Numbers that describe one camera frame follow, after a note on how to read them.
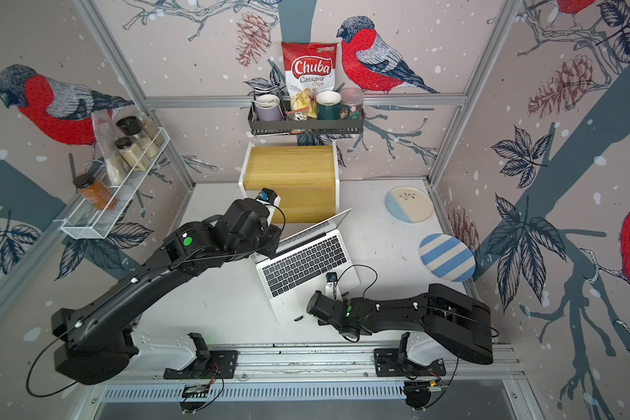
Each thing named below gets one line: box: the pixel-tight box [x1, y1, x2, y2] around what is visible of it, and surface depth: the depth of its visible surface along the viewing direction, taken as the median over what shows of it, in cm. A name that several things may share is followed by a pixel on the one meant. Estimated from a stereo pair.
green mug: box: [315, 90, 350, 120], surface depth 85 cm
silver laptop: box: [250, 208, 361, 323], surface depth 85 cm
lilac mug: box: [254, 93, 283, 122], surface depth 85 cm
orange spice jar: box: [72, 173, 119, 211], surface depth 68 cm
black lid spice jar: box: [114, 136, 150, 172], surface depth 78 cm
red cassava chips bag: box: [280, 42, 339, 98], surface depth 81 cm
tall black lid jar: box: [115, 115, 159, 160], surface depth 82 cm
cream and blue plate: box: [385, 185, 434, 224], surface depth 116 cm
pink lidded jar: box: [339, 87, 365, 120], surface depth 87 cm
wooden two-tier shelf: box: [238, 140, 340, 224], surface depth 80 cm
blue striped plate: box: [418, 233, 476, 283], surface depth 97 cm
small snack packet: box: [294, 111, 308, 122], surface depth 87 cm
